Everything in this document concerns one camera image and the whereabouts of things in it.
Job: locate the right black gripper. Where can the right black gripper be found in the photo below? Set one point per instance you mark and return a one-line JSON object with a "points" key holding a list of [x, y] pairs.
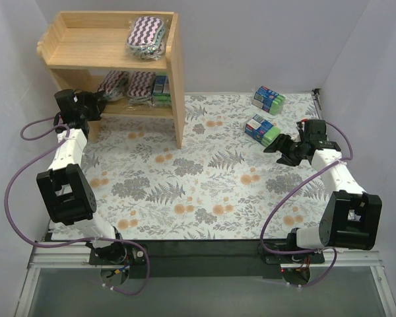
{"points": [[289, 150]]}

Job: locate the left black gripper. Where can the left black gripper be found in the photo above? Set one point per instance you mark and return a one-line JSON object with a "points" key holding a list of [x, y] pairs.
{"points": [[92, 105]]}

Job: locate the pink wavy sponge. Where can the pink wavy sponge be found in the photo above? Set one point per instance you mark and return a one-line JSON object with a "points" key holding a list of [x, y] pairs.
{"points": [[113, 85], [139, 91], [146, 39]]}

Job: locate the blue green sponge pack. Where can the blue green sponge pack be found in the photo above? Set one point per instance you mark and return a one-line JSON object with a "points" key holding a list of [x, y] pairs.
{"points": [[268, 100], [161, 91], [261, 130]]}

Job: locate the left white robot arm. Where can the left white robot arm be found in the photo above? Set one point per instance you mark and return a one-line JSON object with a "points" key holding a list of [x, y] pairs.
{"points": [[68, 197]]}

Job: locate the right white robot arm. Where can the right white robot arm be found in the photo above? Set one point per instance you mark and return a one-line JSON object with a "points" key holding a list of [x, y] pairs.
{"points": [[352, 216]]}

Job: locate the wooden two-tier shelf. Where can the wooden two-tier shelf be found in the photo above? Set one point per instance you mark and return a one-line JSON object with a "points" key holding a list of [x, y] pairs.
{"points": [[79, 44]]}

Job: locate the floral patterned table mat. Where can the floral patterned table mat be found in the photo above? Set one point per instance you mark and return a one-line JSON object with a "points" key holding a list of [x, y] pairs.
{"points": [[219, 184]]}

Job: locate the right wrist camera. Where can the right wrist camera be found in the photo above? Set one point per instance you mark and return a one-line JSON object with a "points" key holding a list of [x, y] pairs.
{"points": [[300, 124]]}

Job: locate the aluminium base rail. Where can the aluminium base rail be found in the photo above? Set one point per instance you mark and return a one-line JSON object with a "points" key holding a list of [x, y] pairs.
{"points": [[77, 256]]}

